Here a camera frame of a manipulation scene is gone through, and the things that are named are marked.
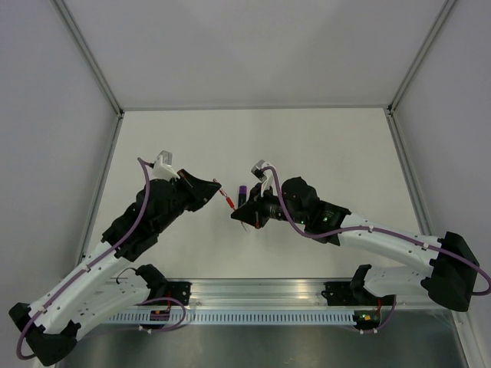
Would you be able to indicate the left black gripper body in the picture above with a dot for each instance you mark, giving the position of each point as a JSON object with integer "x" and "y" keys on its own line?
{"x": 190, "y": 195}

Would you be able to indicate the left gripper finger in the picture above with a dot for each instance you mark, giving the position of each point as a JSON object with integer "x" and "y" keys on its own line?
{"x": 204, "y": 194}
{"x": 195, "y": 182}

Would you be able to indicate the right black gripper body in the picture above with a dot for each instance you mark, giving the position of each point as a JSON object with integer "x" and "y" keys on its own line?
{"x": 264, "y": 202}

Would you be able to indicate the red ballpoint pen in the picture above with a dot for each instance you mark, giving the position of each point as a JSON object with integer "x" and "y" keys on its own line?
{"x": 232, "y": 206}

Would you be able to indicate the black purple highlighter pen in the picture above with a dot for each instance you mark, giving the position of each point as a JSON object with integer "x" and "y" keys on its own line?
{"x": 242, "y": 199}

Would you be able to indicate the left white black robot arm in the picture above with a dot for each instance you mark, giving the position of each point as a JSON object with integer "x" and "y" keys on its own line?
{"x": 54, "y": 324}

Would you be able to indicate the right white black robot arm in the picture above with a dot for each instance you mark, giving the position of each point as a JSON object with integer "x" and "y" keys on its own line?
{"x": 443, "y": 269}

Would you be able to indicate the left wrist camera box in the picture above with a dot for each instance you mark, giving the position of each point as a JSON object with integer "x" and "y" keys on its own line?
{"x": 162, "y": 167}

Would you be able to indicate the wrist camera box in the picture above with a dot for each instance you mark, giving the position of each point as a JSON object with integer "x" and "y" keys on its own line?
{"x": 258, "y": 170}
{"x": 162, "y": 167}

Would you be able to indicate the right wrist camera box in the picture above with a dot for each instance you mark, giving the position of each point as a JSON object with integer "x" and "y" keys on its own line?
{"x": 258, "y": 170}

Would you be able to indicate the aluminium front rail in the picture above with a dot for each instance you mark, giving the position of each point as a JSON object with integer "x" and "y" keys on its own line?
{"x": 272, "y": 293}

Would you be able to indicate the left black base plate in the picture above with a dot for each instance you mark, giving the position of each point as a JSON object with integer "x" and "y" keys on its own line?
{"x": 179, "y": 290}

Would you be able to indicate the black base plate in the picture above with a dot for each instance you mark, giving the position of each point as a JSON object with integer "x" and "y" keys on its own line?
{"x": 341, "y": 293}
{"x": 179, "y": 290}

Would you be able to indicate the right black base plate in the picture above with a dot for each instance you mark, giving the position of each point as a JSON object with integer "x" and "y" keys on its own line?
{"x": 341, "y": 293}

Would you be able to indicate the white slotted cable duct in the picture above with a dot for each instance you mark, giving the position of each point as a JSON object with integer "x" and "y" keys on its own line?
{"x": 235, "y": 317}

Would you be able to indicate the left aluminium frame post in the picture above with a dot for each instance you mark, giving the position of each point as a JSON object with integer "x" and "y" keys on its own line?
{"x": 80, "y": 42}

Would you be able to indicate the aluminium frame post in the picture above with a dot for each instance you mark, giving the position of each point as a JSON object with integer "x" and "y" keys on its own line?
{"x": 425, "y": 48}
{"x": 80, "y": 42}

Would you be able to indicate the right aluminium frame post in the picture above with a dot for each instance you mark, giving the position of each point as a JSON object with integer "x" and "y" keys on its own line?
{"x": 425, "y": 48}

